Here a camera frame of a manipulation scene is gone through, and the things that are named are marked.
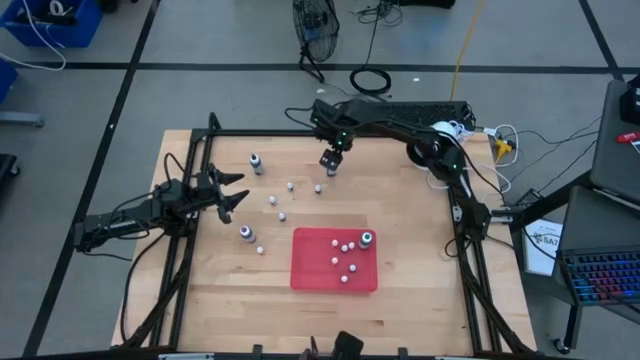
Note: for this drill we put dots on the blue plastic crate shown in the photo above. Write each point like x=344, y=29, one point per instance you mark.
x=6, y=80
x=75, y=35

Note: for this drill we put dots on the white printed paper sheet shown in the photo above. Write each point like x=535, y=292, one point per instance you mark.
x=542, y=250

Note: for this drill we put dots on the dark grey side desk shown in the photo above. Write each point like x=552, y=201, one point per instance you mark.
x=615, y=165

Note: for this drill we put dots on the large green food coloring bottle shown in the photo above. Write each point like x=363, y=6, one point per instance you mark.
x=365, y=240

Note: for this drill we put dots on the black floor fan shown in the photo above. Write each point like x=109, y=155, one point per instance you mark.
x=315, y=27

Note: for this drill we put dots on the black angular object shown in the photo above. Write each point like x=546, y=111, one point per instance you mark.
x=347, y=345

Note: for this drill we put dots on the large red food coloring bottle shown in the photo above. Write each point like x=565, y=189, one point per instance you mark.
x=256, y=164

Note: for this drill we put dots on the yellow power plug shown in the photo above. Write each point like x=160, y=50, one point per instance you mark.
x=502, y=147

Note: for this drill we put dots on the black perforated computer tower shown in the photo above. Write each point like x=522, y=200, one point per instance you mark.
x=450, y=112

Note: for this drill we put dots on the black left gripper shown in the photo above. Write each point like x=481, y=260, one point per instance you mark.
x=207, y=192

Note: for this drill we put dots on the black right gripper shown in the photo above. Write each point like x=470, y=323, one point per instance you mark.
x=336, y=150

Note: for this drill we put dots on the black equipment box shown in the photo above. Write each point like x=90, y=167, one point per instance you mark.
x=631, y=100

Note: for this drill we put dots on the red tool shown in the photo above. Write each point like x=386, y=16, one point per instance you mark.
x=627, y=137

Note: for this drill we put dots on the large violet food coloring bottle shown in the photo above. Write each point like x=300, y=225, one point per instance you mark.
x=247, y=233

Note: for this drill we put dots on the pink translucent plastic bin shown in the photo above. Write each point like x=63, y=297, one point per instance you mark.
x=310, y=275

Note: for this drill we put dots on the black caster base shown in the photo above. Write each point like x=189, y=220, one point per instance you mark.
x=6, y=167

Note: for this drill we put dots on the grey metal foot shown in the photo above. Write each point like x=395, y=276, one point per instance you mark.
x=20, y=119

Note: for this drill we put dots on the RGB backlit keyboard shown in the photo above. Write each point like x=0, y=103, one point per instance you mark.
x=600, y=275

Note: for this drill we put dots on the dark grey rolling cart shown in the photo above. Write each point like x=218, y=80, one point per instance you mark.
x=600, y=220

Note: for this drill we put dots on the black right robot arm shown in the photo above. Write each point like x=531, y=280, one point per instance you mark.
x=395, y=131

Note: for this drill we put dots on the black aluminium table frame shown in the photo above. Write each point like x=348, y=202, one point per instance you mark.
x=250, y=133

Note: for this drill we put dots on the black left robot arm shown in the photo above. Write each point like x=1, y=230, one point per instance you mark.
x=125, y=220

